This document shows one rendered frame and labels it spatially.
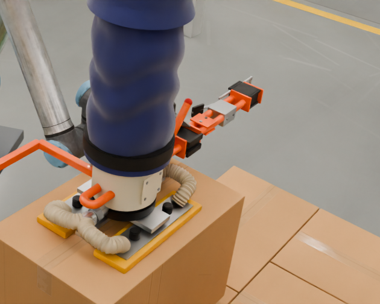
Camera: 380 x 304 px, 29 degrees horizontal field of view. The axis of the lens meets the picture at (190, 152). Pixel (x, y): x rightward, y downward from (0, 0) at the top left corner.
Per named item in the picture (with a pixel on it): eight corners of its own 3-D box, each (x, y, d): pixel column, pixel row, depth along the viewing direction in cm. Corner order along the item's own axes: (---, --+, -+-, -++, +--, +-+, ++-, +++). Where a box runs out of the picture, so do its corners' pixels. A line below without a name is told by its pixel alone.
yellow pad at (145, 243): (124, 275, 177) (125, 259, 174) (92, 256, 181) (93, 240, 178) (201, 210, 201) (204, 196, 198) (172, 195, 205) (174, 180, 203)
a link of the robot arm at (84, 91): (92, 101, 228) (94, 73, 223) (123, 116, 223) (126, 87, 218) (72, 111, 221) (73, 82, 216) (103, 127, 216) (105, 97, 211)
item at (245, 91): (248, 112, 228) (250, 98, 225) (228, 103, 231) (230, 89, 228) (261, 102, 234) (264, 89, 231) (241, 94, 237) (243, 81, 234)
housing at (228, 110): (223, 128, 219) (225, 114, 217) (204, 119, 222) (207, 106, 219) (235, 119, 224) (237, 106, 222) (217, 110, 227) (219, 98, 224)
